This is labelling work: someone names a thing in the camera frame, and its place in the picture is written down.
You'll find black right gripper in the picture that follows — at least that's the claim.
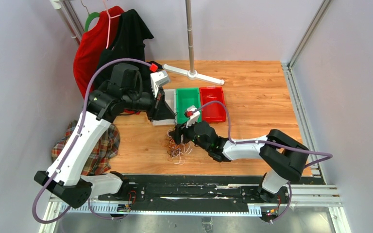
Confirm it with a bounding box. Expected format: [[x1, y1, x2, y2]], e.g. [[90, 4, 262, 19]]
[[170, 117, 210, 152]]

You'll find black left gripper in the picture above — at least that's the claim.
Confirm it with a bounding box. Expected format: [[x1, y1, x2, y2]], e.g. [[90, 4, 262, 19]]
[[123, 84, 176, 122]]

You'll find cable bundle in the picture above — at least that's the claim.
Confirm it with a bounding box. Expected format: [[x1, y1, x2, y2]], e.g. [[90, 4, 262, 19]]
[[165, 129, 195, 166]]

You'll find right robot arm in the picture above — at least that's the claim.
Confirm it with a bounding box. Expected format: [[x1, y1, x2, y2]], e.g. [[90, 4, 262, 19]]
[[169, 121, 311, 202]]

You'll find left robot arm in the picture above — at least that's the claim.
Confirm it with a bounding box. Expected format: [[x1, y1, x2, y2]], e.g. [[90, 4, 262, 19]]
[[34, 63, 175, 208]]

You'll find white plastic bin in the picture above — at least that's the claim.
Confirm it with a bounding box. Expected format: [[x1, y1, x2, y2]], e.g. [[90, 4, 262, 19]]
[[152, 89, 176, 126]]

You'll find red plastic bin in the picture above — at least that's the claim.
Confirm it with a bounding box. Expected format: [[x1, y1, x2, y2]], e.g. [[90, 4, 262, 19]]
[[199, 86, 227, 124]]

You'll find green plastic bin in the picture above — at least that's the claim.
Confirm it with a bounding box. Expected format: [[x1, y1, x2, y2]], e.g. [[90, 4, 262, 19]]
[[175, 88, 201, 124]]

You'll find white stand with metal pole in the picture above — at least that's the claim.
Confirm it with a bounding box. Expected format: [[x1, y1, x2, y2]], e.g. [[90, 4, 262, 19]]
[[163, 0, 225, 86]]

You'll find plaid flannel shirt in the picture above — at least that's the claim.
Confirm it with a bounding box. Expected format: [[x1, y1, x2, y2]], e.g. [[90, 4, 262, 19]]
[[51, 120, 120, 176]]

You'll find black t-shirt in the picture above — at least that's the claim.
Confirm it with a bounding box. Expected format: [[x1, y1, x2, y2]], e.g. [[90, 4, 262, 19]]
[[94, 8, 163, 115]]

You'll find red t-shirt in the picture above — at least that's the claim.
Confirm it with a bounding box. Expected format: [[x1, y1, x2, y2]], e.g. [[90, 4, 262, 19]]
[[73, 6, 124, 98]]

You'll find pink clothes hanger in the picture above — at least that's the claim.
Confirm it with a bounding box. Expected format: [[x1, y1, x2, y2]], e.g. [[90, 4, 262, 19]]
[[102, 0, 121, 49]]

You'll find green clothes hanger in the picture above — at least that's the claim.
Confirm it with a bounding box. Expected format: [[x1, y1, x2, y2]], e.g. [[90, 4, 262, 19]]
[[84, 12, 100, 33]]

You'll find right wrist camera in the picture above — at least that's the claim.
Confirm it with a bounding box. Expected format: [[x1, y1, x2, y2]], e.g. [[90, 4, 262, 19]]
[[184, 105, 201, 128]]

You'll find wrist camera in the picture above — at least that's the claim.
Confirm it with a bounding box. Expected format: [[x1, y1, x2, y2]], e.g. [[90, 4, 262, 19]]
[[184, 105, 201, 128], [150, 63, 170, 98]]

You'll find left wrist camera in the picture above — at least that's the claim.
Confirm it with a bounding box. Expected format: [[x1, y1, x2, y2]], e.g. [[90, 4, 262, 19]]
[[150, 63, 170, 98]]

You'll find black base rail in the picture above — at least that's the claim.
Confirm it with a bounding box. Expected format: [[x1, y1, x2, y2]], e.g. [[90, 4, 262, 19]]
[[99, 174, 289, 212]]

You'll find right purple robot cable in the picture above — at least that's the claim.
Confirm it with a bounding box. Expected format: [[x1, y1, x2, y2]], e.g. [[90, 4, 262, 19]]
[[194, 100, 333, 223]]

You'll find clothes rack metal frame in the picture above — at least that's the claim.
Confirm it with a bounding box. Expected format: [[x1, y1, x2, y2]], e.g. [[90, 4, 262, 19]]
[[50, 0, 84, 45]]

